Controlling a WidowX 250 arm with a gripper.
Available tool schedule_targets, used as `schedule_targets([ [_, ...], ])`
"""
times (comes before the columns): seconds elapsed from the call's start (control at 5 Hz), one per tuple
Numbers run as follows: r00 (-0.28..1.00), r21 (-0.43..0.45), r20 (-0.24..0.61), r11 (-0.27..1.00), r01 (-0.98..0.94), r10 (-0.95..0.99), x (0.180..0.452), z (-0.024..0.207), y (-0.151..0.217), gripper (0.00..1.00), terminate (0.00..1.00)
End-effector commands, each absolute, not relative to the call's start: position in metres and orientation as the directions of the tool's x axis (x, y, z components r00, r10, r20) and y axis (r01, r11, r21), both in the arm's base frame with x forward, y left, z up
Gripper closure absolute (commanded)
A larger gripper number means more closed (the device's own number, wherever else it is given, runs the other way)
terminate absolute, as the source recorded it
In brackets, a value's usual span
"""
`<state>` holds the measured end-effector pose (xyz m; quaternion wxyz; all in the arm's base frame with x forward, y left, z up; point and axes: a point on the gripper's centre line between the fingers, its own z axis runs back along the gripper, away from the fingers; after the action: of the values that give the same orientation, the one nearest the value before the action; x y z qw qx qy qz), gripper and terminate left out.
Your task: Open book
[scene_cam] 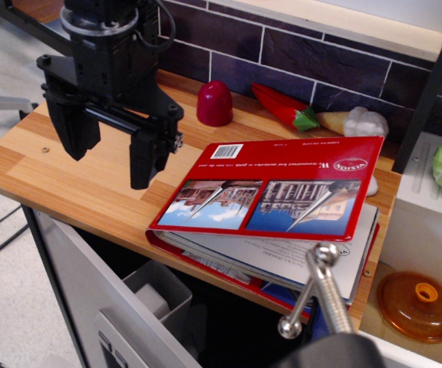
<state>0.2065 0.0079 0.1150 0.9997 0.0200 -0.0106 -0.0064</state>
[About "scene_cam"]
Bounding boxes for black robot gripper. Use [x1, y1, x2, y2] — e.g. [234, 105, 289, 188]
[37, 10, 183, 190]

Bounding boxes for red hardcover photo book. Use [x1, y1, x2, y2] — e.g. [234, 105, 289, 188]
[146, 136, 384, 304]

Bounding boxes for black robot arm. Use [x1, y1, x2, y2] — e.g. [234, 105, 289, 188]
[37, 1, 183, 189]

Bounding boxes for dark red plastic dome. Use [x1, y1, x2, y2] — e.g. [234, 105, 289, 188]
[196, 80, 233, 127]

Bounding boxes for grey plastic bin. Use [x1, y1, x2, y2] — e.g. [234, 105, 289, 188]
[123, 261, 192, 340]

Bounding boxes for red toy chili pepper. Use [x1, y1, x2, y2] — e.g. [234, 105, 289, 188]
[251, 83, 320, 132]

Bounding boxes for grey cabinet door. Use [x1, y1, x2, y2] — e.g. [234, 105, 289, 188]
[31, 210, 199, 367]

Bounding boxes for toy ice cream cone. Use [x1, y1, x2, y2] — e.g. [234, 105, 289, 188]
[316, 107, 389, 138]

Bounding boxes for metal screw clamp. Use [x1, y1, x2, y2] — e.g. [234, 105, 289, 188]
[270, 241, 385, 368]

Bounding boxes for orange transparent pot lid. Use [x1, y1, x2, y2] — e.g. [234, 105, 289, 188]
[378, 272, 442, 343]

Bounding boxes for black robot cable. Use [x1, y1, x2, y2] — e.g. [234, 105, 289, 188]
[134, 0, 177, 54]

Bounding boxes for black metal shelf post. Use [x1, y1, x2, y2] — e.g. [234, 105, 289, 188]
[392, 49, 442, 174]

